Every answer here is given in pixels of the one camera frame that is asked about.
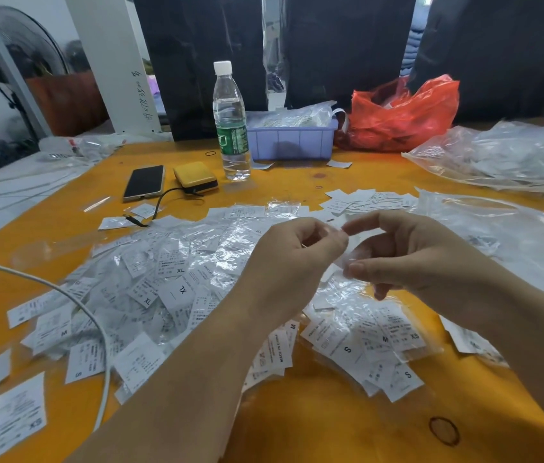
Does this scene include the purple plastic bin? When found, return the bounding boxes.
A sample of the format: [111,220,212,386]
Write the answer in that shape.
[246,112,339,162]

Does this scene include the stack of blue cloth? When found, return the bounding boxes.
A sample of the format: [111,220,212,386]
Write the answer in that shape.
[399,5,429,77]

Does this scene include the person's left forearm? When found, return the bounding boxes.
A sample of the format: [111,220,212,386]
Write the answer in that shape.
[66,299,299,463]

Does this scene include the black charging cable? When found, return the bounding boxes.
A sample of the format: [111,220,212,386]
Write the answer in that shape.
[123,187,204,228]

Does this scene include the person's left hand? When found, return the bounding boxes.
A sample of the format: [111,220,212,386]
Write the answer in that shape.
[232,217,350,329]

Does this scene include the clear bag of labels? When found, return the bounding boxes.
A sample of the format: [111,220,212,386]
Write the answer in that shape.
[248,100,348,133]

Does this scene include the black hanging garment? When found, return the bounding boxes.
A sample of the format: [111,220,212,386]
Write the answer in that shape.
[284,0,418,111]
[132,0,268,141]
[407,0,544,125]

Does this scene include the black smartphone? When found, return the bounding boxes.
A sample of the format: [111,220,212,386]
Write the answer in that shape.
[122,165,166,203]

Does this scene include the clear plastic wrapping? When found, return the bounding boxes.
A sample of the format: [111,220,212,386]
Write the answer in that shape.
[38,135,125,163]

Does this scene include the brown cardboard box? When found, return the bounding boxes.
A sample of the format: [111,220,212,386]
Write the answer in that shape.
[25,70,110,137]

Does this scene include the person's right forearm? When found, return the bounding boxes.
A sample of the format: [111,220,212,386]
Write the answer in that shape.
[475,267,544,451]

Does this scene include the brown rubber band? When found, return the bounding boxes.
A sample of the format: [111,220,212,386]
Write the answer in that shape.
[428,416,461,447]

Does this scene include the crumpled clear plastic bags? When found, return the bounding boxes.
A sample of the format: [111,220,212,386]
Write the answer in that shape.
[401,120,544,197]

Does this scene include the small clear plastic bag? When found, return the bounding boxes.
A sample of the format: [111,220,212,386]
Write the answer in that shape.
[301,225,388,285]

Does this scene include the stack of loose white labels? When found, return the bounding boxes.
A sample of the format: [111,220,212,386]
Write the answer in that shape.
[319,188,420,216]

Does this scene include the yellow power bank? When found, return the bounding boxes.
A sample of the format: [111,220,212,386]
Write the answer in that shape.
[173,161,220,194]

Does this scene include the person's right hand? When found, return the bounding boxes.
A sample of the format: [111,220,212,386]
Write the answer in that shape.
[341,209,495,329]

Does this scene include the white metal post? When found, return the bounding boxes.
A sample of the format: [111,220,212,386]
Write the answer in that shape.
[63,0,163,136]

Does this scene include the large clear plastic bag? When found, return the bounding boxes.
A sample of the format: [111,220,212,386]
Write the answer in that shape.
[414,189,544,306]

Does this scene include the large pile of bagged labels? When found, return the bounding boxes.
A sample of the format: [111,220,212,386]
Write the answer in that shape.
[7,203,311,405]

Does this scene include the small heap of bagged labels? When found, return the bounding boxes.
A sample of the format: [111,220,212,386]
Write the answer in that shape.
[299,272,444,404]

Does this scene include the hanging clear plastic bag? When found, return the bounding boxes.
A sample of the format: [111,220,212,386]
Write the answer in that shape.
[261,0,290,111]

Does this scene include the black standing fan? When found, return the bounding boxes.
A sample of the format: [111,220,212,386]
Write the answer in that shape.
[0,5,71,140]

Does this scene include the red plastic bag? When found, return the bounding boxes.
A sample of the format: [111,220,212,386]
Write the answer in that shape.
[336,74,461,153]

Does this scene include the white cable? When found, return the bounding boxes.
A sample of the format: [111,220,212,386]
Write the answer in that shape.
[0,254,112,432]

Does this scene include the white printed care label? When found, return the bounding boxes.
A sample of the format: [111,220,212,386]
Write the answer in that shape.
[0,372,48,461]

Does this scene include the clear plastic water bottle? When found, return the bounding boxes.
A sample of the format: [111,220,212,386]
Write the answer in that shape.
[212,60,252,182]

